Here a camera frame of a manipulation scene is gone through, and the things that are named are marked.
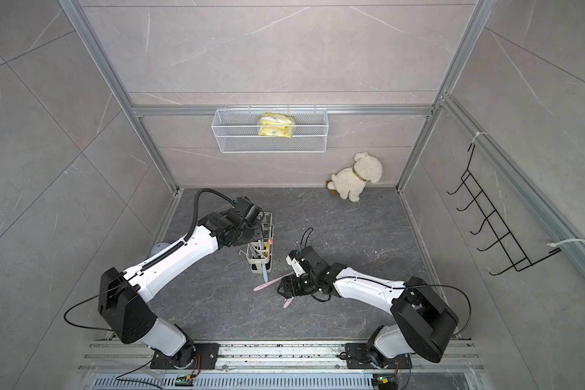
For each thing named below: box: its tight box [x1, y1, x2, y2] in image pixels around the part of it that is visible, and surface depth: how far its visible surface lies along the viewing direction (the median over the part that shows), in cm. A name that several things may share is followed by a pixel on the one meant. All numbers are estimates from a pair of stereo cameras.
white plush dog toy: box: [325, 151, 383, 202], surface depth 110 cm
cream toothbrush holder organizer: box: [246, 212, 275, 274], surface depth 89 cm
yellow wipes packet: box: [258, 112, 294, 139], surface depth 90 cm
